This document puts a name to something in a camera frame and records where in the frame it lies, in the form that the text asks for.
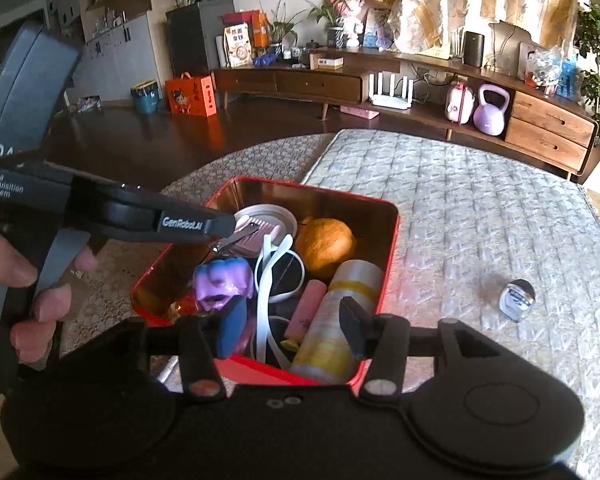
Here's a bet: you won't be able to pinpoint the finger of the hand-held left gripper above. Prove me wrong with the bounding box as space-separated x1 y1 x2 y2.
129 195 237 246

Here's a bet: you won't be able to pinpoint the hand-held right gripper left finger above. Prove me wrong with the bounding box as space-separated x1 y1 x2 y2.
87 297 251 402

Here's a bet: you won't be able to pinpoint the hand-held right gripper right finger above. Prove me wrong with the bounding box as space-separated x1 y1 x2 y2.
339 296 523 397

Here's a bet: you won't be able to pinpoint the silver nail clipper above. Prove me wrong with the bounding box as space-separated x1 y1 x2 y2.
210 225 261 256

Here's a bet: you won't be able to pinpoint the purple toy figure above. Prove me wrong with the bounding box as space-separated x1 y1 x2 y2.
194 257 255 313

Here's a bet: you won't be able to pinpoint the orange fruit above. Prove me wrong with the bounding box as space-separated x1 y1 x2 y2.
295 216 357 281

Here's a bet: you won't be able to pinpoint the red metal box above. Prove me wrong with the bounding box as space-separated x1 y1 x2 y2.
130 176 401 388

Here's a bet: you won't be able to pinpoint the person's left hand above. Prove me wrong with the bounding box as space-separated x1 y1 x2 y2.
0 224 99 367

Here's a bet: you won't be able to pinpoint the yellow white bottle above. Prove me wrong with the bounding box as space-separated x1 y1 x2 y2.
290 259 385 383

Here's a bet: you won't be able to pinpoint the pink tube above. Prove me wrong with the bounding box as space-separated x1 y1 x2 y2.
286 280 327 343

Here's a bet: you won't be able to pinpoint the lace tablecloth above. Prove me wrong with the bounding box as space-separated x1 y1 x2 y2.
60 132 600 356

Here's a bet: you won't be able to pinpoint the white sunglasses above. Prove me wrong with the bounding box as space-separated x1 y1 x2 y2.
252 234 308 368

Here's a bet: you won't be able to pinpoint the pink comb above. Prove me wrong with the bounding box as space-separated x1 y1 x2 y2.
235 217 282 257

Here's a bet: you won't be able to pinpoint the white lid jar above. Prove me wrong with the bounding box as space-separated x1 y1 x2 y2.
232 205 298 241

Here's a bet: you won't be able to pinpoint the teal bucket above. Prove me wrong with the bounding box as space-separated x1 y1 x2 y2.
131 80 160 115

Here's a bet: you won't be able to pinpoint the orange gift box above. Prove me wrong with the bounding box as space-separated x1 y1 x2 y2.
165 72 218 118

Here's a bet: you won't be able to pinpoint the small silver round object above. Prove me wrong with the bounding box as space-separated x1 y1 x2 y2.
499 279 536 322

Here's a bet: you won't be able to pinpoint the black tall cabinet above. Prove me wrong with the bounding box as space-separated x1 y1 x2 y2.
166 0 231 78

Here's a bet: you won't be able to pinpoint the cream printed box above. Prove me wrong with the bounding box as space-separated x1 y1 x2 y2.
223 25 254 68

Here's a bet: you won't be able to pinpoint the pink flat box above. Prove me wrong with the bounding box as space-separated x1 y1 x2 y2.
340 105 381 120

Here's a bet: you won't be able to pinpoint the orange tall box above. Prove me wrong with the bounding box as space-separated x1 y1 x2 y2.
250 10 271 48

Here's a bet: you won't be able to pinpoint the small wooden box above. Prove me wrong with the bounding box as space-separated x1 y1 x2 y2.
310 50 345 71

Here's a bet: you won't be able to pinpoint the small leafy potted plant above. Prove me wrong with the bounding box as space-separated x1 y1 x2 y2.
267 2 306 56

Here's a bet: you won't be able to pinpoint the white router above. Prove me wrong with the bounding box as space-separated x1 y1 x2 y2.
367 72 415 111

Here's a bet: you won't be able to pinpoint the pink small case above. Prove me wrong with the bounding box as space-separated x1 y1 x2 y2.
445 81 476 125

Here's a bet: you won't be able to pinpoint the purple kettlebell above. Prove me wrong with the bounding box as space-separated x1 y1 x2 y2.
472 84 512 136

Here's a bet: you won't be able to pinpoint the flowering potted plant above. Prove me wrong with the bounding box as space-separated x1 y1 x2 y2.
307 0 348 48

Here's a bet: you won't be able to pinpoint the pink doll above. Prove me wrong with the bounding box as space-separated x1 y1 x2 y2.
342 0 376 48

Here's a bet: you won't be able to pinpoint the blue picture card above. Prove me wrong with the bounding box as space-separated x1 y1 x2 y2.
362 10 396 48

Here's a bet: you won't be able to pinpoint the wooden TV cabinet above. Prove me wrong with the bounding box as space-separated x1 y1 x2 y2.
211 47 600 181

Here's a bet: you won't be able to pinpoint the black speaker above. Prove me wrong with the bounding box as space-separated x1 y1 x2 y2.
462 31 485 68

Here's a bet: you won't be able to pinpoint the clear plastic bag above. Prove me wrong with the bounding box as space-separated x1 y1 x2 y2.
525 45 581 96

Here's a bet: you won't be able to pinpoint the grey wall cabinets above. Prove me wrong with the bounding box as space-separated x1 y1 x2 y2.
45 0 156 106

